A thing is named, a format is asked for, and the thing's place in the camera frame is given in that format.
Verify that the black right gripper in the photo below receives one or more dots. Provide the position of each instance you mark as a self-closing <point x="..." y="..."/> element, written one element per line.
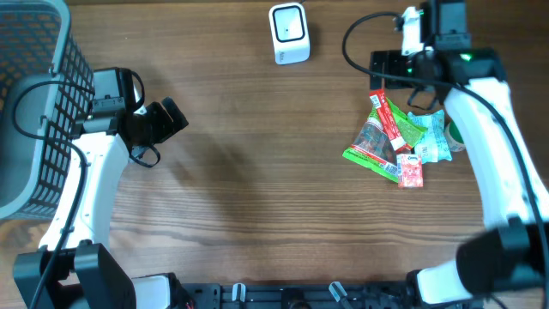
<point x="391" y="58"/>

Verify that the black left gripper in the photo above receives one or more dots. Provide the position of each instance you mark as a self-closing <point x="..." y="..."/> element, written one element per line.
<point x="165" y="126"/>

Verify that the green lid jar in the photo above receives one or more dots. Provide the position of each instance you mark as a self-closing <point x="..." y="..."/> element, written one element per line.
<point x="453" y="138"/>

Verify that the light blue wipes packet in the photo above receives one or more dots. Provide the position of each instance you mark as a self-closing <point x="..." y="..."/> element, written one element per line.
<point x="433" y="146"/>

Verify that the red toothpaste box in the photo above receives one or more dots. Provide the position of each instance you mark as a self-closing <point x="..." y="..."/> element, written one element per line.
<point x="381" y="105"/>

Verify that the green snack bag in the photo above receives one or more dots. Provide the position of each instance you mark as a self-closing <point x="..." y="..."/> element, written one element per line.
<point x="372" y="149"/>

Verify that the small red carton box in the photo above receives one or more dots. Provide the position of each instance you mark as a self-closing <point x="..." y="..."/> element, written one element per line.
<point x="409" y="171"/>

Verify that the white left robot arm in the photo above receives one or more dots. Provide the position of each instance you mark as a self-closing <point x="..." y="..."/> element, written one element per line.
<point x="73" y="267"/>

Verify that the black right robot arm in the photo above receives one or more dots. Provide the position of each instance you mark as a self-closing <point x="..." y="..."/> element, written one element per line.
<point x="512" y="253"/>

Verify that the white barcode scanner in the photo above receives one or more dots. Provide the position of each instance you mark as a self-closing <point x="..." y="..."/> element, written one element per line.
<point x="289" y="32"/>

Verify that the grey plastic basket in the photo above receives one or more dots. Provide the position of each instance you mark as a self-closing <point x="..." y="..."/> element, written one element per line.
<point x="46" y="82"/>

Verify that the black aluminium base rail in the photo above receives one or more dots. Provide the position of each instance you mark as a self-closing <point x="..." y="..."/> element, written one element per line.
<point x="382" y="295"/>

